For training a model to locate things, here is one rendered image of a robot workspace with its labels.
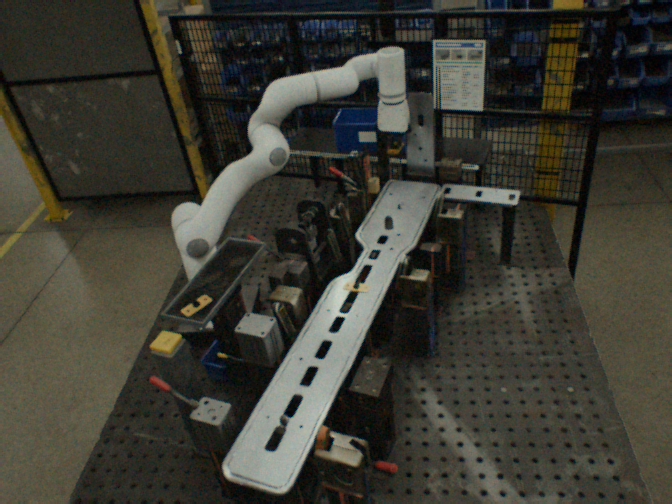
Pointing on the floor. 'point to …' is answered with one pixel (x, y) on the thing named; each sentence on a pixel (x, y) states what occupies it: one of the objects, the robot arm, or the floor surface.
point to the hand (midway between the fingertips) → (395, 142)
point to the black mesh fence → (409, 88)
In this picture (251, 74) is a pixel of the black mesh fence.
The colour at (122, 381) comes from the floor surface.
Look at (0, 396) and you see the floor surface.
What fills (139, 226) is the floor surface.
